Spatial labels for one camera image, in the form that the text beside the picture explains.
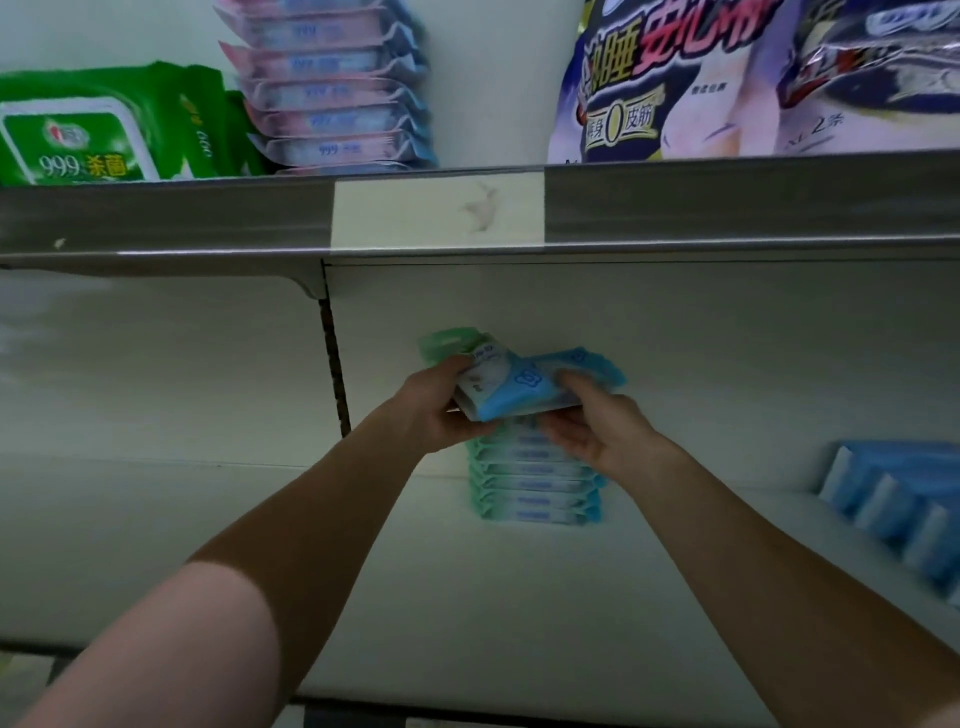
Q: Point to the person's left hand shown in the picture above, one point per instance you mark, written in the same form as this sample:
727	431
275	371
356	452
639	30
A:
420	413

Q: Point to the person's right hand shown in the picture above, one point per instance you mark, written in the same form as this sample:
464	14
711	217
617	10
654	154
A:
615	443

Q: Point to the stack of blue green packets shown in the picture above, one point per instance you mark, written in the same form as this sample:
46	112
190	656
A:
533	480

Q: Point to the metal store shelving unit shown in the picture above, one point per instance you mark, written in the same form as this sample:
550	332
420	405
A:
675	330

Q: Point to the pink blue packet stack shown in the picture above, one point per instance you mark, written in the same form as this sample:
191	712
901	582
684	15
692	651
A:
330	90

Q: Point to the person's left forearm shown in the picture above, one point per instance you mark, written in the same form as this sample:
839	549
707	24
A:
255	600

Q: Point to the person's right forearm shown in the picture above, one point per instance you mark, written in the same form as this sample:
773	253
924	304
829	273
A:
795	600

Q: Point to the blue packaged goods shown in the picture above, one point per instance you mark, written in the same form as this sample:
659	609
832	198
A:
900	503

